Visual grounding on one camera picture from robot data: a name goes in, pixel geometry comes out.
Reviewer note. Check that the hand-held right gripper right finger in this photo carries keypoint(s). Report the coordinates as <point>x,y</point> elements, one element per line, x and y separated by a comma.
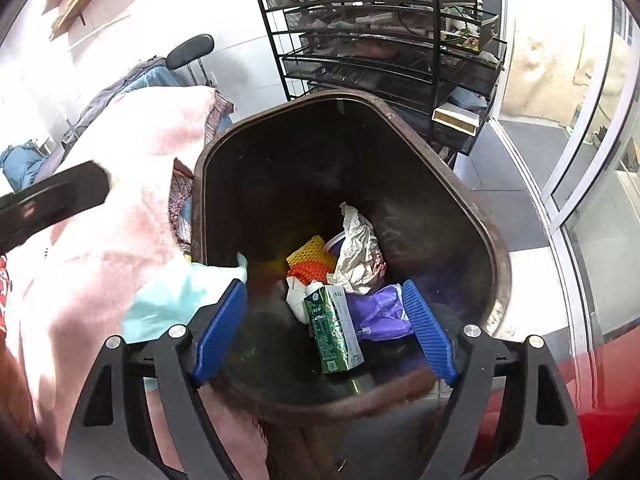
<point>430,330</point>

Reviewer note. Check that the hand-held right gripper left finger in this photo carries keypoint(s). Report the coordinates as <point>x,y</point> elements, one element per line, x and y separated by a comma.
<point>220,330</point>

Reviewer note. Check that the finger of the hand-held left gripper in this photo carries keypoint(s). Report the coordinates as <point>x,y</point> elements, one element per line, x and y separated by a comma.
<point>60,195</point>

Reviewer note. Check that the purple plastic bag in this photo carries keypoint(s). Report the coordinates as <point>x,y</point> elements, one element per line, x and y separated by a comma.
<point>380,310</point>

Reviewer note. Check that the light blue tissue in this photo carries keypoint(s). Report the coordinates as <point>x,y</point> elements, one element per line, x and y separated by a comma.
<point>170,300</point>

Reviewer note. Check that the green milk carton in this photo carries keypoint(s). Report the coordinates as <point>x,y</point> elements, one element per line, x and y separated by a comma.
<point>327,330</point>

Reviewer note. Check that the white paper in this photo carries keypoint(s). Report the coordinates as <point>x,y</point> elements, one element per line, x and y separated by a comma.
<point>357,255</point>

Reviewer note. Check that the red foam fruit net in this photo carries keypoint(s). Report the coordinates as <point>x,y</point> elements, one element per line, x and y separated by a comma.
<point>312,272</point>

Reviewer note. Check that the yellow foam fruit net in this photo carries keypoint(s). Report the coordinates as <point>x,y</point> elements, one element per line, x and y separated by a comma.
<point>310,252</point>

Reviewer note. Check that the brown trash bin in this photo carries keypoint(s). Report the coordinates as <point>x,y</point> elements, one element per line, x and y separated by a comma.
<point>300,170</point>

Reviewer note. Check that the blue duvet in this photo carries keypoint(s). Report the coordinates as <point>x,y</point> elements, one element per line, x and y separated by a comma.
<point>22,165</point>

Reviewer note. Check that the red printed bag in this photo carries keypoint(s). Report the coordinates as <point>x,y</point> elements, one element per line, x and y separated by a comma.
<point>4,290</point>

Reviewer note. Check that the grey blanket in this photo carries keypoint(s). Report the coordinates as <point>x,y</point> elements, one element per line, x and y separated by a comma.
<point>115,95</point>

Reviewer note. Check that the massage bed with blue cover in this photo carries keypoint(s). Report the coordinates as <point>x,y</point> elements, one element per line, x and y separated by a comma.
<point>125,95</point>

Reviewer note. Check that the patterned cloth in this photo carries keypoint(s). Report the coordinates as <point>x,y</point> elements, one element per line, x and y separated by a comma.
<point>180,195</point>

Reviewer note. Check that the red glossy object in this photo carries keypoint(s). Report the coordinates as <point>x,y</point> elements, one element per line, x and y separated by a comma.
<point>600,400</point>

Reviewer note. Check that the black stool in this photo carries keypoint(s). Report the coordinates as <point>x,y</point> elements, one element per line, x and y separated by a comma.
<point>192,47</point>

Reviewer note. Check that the glass sliding door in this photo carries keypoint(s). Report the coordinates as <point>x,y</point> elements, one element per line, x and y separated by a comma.
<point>575,185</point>

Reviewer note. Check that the cream flat box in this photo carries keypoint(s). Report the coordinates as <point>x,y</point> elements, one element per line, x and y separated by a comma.
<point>455,119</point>

